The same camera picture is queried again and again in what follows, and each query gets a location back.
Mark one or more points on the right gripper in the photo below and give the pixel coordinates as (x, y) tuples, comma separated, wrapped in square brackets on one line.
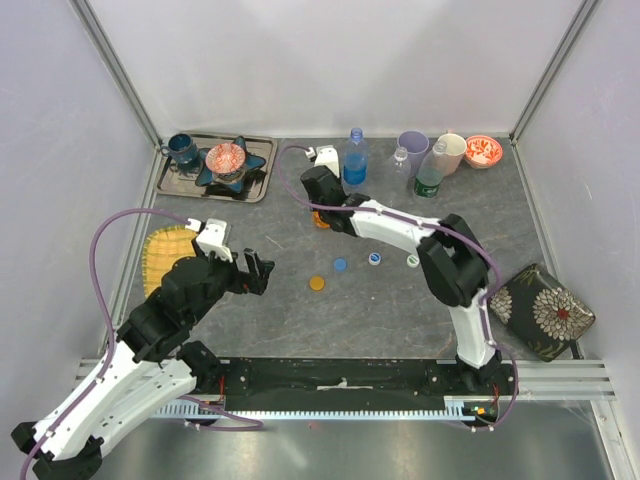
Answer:
[(337, 180)]

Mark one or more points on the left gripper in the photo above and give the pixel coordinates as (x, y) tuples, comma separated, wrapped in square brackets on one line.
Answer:
[(256, 280)]

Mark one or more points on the orange drink bottle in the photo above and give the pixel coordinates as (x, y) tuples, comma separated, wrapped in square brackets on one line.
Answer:
[(318, 222)]

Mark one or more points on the blue water bottle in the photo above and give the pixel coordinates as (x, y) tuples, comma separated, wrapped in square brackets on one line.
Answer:
[(356, 159)]

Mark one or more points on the orange bottle cap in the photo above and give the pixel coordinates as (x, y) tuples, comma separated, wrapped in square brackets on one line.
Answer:
[(317, 283)]

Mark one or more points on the clear Pocari Sweat bottle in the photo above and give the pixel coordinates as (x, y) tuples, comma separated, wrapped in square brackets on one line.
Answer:
[(398, 165)]

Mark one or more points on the blue bottle cap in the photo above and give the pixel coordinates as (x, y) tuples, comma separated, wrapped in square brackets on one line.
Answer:
[(340, 264)]

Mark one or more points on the Pocari Sweat bottle cap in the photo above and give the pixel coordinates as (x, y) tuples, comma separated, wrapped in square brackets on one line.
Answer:
[(374, 259)]

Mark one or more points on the clear bottle green label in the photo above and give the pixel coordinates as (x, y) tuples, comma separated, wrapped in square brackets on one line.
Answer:
[(429, 176)]

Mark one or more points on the green white bottle cap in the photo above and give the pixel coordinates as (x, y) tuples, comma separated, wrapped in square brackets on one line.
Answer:
[(412, 261)]

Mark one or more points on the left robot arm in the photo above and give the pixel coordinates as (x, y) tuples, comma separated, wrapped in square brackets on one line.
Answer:
[(151, 363)]

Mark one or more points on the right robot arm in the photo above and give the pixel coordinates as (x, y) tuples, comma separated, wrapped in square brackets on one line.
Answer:
[(455, 267)]

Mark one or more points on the yellow woven plate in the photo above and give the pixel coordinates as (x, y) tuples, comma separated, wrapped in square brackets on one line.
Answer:
[(161, 250)]

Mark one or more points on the blue star-shaped dish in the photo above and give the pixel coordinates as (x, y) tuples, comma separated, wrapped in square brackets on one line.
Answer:
[(237, 188)]

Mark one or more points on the red patterned bowl on tray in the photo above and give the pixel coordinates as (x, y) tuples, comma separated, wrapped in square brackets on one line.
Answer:
[(226, 161)]

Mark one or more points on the purple plastic cup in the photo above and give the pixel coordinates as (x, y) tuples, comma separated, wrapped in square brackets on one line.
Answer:
[(417, 145)]

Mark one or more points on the metal tray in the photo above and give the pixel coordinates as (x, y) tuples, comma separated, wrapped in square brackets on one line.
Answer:
[(176, 181)]

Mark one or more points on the pink plastic cup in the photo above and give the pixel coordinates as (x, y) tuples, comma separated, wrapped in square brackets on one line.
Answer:
[(449, 150)]

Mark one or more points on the blue ceramic cup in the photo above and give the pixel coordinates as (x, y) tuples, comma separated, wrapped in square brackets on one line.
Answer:
[(182, 149)]

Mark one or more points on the red white floral bowl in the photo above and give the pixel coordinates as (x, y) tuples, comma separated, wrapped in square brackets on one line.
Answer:
[(483, 151)]

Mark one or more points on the black floral rectangular dish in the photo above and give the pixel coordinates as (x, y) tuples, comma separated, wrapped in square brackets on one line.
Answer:
[(541, 312)]

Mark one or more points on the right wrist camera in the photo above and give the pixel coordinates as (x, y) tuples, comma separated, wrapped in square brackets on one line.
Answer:
[(325, 156)]

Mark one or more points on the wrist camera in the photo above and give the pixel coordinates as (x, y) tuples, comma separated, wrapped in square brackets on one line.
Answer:
[(325, 156), (213, 239)]

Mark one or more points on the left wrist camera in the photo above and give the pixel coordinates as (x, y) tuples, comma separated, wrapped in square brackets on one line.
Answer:
[(213, 239)]

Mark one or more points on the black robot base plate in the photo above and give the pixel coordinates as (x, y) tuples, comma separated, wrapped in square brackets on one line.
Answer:
[(261, 383)]

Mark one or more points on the blue cable duct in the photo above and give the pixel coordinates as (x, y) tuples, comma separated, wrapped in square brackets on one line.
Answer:
[(450, 411)]

